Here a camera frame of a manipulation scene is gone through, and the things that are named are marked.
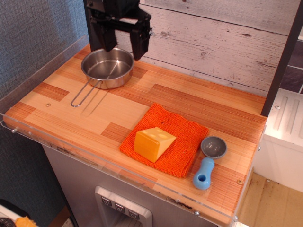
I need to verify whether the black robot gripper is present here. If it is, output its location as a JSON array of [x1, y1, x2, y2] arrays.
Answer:
[[87, 0, 152, 61]]

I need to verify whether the small steel pot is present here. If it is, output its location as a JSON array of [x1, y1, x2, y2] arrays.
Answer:
[[71, 48, 134, 107]]

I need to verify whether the yellow toy cheese wedge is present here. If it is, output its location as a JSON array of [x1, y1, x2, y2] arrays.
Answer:
[[134, 127, 177, 163]]

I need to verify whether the clear acrylic table guard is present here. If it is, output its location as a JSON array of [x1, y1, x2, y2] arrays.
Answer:
[[2, 40, 266, 226]]

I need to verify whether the orange knitted cloth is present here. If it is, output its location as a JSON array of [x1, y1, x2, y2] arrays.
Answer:
[[119, 103, 209, 178]]

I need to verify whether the blue grey toy scoop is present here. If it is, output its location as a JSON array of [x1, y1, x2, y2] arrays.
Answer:
[[193, 136, 227, 190]]

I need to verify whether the grey toy fridge cabinet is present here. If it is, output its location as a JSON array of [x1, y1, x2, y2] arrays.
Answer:
[[43, 146, 214, 227]]

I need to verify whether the white toy sink unit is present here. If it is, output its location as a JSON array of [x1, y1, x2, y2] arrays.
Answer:
[[253, 89, 303, 192]]

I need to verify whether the orange black object bottom left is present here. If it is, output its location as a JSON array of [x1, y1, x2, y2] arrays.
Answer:
[[0, 217, 37, 227]]

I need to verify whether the left dark frame post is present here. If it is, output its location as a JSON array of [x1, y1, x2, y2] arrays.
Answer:
[[83, 0, 105, 51]]

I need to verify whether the dark frame post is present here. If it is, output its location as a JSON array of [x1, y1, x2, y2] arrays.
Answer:
[[261, 0, 303, 117], [83, 0, 105, 51]]

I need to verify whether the right dark frame post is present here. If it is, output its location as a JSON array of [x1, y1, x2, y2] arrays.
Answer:
[[261, 0, 303, 117]]

